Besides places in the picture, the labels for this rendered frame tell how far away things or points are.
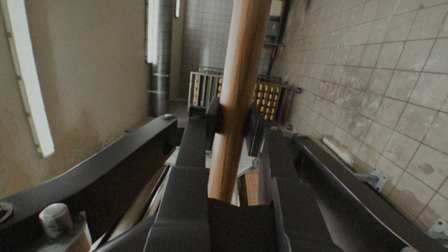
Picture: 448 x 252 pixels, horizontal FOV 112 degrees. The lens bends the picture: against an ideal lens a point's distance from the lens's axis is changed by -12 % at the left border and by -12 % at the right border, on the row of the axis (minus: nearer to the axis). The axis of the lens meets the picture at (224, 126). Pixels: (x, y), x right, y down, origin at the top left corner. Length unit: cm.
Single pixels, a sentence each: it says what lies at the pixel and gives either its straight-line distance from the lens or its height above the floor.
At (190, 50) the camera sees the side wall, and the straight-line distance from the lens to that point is 524.
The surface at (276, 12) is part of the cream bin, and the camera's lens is 467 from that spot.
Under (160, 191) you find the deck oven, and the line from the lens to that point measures 179.
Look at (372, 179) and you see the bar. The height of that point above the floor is 7.
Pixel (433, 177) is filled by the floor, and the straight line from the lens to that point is 146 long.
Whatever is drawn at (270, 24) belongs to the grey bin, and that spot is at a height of 41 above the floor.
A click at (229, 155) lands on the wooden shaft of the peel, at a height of 119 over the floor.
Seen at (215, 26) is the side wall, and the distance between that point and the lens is 521.
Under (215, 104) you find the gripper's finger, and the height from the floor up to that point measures 121.
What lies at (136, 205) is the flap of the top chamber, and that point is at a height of 180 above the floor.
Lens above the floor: 120
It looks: 1 degrees down
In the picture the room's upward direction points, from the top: 82 degrees counter-clockwise
